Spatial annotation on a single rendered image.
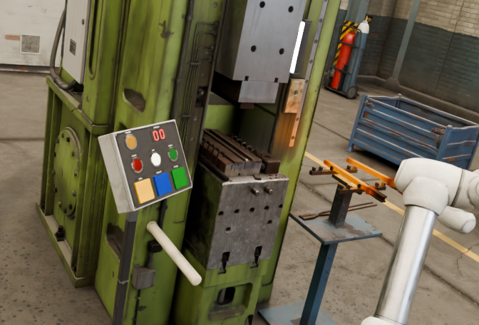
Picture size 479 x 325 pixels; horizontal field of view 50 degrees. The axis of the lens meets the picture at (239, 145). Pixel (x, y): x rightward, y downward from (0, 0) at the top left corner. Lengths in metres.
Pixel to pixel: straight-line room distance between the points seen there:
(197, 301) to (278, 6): 1.42
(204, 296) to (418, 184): 1.25
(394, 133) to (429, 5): 5.51
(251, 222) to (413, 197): 0.94
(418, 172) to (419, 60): 9.38
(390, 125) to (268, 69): 3.92
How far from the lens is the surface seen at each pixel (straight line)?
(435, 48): 10.93
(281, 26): 2.24
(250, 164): 2.38
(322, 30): 2.59
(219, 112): 2.78
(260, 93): 2.26
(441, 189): 1.77
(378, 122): 6.15
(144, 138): 1.91
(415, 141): 5.88
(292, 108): 2.57
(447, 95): 10.70
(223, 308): 2.76
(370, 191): 2.53
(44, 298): 3.00
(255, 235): 2.52
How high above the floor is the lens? 1.80
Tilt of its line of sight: 19 degrees down
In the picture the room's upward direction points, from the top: 11 degrees clockwise
